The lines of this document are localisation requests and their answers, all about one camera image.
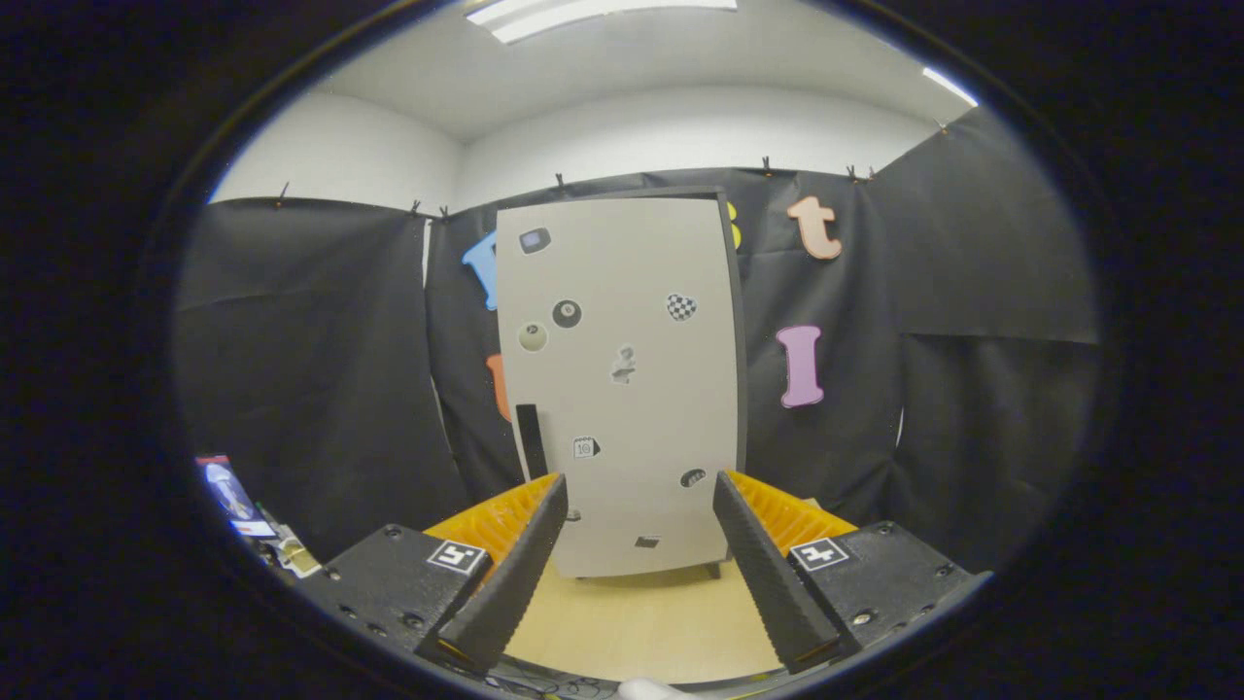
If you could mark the light grey shoe cabinet door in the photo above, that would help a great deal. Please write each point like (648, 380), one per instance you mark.
(641, 292)

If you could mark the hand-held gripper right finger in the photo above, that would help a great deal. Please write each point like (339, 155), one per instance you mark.
(768, 574)

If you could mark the narrow ceiling light strip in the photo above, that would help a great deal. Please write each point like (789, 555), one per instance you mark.
(950, 86)

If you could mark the grey shoe cabinet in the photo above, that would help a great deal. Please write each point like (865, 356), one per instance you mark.
(742, 369)

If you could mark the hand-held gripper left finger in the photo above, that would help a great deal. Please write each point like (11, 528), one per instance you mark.
(510, 574)

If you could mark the black backdrop cloth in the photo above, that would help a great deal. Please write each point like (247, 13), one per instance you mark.
(311, 369)

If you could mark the wide ceiling light panel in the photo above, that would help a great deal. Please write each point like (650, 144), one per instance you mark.
(603, 15)

